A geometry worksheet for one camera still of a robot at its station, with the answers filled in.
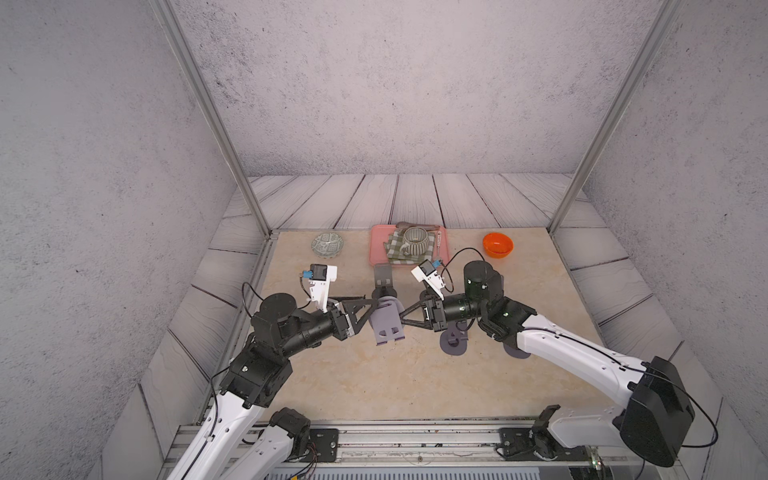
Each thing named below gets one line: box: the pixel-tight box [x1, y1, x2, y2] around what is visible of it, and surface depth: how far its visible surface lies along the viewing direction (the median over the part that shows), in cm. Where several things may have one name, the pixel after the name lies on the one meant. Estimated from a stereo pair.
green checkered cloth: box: [383, 229, 435, 265], surface depth 116 cm
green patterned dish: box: [311, 232, 344, 259], surface depth 117 cm
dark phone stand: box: [371, 264, 397, 301], surface depth 101 cm
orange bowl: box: [482, 232, 514, 259], surface depth 113 cm
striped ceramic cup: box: [399, 226, 428, 256], surface depth 110 cm
